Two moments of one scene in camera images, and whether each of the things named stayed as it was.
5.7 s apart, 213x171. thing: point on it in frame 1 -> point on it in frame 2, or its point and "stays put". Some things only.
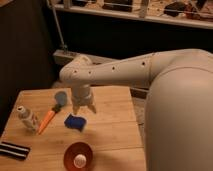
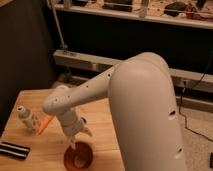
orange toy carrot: x=48 y=119 stays put
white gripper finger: x=76 y=109 -> x=72 y=141
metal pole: x=63 y=45 stays put
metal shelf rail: x=152 y=18 stays put
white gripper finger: x=92 y=108 -> x=86 y=130
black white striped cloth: x=14 y=150 stays put
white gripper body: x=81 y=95 -> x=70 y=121
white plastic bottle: x=28 y=119 stays put
